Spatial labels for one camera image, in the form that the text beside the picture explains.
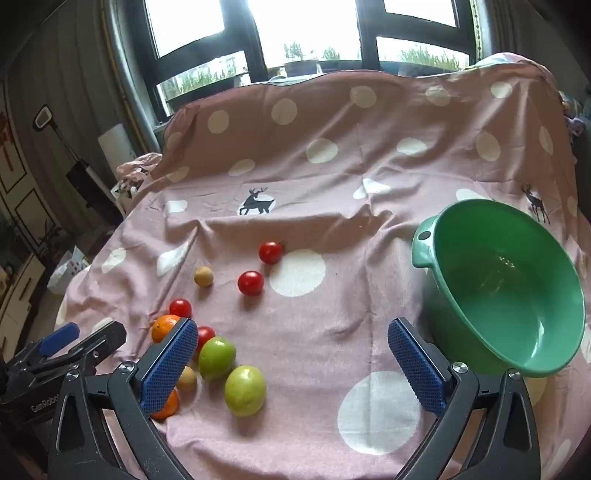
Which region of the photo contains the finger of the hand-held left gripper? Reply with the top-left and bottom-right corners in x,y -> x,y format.
11,322 -> 80,365
11,320 -> 127,384

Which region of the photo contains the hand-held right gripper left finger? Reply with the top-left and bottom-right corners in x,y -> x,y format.
47,318 -> 199,480

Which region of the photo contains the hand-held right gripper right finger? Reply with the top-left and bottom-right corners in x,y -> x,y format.
388,318 -> 541,480

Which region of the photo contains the orange mandarin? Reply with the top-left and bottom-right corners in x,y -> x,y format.
150,388 -> 179,420
151,314 -> 182,343

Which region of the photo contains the green plastic basin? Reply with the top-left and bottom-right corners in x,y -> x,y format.
412,199 -> 586,376

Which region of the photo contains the white cabinet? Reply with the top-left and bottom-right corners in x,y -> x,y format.
0,249 -> 47,352

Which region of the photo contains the small white gift bag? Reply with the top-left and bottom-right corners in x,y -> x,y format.
48,247 -> 90,296

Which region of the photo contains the printed white bag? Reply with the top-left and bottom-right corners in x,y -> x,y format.
111,178 -> 144,213

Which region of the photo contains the upright vacuum cleaner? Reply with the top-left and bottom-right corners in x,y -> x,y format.
32,105 -> 114,217

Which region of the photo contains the pink clothes pile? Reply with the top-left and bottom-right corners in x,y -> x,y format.
115,152 -> 162,185

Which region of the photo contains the white board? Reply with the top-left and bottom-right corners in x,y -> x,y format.
99,124 -> 139,163

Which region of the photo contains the pink dotted deer blanket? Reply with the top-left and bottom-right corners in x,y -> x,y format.
60,53 -> 591,480

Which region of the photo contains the grey curtain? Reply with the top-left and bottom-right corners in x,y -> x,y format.
471,0 -> 591,100
7,0 -> 160,155

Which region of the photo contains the pile of pastel clothes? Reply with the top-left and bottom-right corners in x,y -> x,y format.
558,90 -> 591,139

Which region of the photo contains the black framed window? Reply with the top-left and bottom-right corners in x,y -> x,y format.
106,0 -> 481,118

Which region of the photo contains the potted plant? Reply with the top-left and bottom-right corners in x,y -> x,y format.
283,42 -> 320,77

